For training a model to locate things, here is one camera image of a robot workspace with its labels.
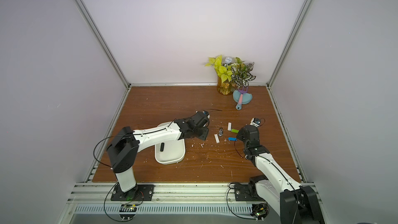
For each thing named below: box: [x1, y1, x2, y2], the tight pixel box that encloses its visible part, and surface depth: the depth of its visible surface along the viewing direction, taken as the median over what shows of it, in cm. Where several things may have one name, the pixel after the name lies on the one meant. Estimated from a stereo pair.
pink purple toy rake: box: [235, 86, 249, 111], surface depth 108 cm
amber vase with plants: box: [204, 54, 257, 95], surface depth 97 cm
